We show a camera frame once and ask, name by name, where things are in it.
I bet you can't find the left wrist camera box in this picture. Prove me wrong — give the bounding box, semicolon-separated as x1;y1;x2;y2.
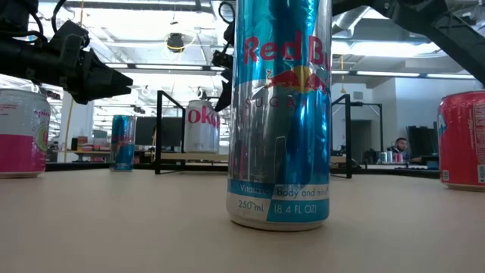
47;20;91;52

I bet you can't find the dark office monitor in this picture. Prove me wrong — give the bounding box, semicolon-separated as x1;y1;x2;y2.
405;124;440;157

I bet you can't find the person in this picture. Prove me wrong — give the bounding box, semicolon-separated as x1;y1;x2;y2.
386;136;424;164

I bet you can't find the white Diet Coke can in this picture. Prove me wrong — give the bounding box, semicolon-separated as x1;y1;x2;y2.
183;99;221;155

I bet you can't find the red Fanta can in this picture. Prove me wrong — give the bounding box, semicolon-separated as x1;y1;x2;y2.
437;89;485;193

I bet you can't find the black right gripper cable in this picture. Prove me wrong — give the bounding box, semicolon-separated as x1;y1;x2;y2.
218;1;236;24

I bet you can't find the long ceiling light strip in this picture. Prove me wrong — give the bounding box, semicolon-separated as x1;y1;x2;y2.
105;63;477;80

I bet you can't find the large Red Bull sugarfree can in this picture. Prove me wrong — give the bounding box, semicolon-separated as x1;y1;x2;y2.
226;0;333;232

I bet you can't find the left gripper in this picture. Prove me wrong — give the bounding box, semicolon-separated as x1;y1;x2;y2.
22;45;133;105

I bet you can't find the pink and white soda can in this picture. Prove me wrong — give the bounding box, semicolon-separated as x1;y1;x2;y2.
0;89;52;180

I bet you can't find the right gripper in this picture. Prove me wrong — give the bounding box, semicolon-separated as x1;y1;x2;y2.
211;20;236;113

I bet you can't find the black computer monitor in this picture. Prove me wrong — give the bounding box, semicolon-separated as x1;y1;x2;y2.
135;116;185;148

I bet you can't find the wooden desk with stacked items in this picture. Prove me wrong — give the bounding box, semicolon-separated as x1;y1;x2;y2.
56;135;113;164

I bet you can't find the black ceiling dome device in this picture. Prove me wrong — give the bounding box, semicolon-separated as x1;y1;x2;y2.
166;32;186;53

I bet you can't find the round silver ventilation duct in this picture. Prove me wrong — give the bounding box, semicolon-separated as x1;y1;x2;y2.
211;0;238;54

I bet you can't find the black frame shelf, wooden board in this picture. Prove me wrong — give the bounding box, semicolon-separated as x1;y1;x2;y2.
154;89;383;180

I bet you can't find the small Red Bull sugarfree can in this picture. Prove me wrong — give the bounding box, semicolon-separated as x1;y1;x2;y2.
110;115;136;172

